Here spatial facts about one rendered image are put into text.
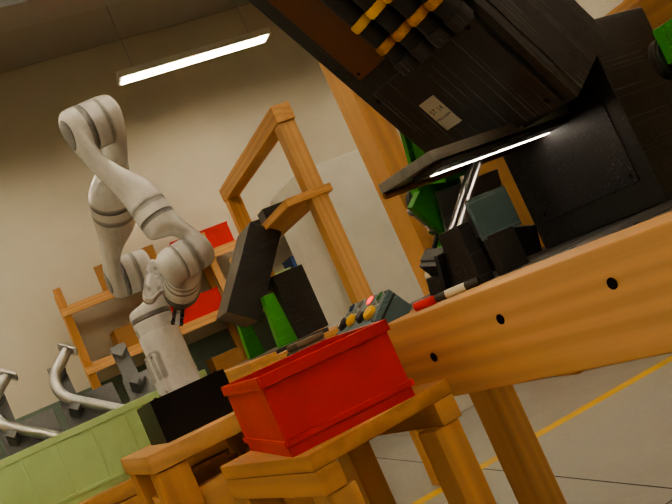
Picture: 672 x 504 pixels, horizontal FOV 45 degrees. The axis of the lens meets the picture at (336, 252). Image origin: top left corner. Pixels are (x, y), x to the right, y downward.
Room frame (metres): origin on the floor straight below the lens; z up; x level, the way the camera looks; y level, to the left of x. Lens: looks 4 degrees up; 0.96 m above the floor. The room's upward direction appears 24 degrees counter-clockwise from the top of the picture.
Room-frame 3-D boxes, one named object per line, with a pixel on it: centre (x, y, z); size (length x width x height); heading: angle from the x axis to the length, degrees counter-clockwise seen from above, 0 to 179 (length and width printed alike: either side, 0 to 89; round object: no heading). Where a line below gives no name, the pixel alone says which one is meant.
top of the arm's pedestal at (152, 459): (1.81, 0.44, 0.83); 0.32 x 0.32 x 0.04; 27
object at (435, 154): (1.44, -0.32, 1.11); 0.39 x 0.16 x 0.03; 122
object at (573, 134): (1.54, -0.54, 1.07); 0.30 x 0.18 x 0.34; 32
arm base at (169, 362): (1.82, 0.44, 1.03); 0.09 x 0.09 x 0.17; 36
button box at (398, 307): (1.56, -0.01, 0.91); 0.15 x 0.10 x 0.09; 32
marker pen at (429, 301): (1.40, -0.14, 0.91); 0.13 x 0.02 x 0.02; 61
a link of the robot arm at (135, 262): (1.82, 0.44, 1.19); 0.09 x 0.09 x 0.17; 24
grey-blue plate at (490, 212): (1.40, -0.28, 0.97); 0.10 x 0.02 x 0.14; 122
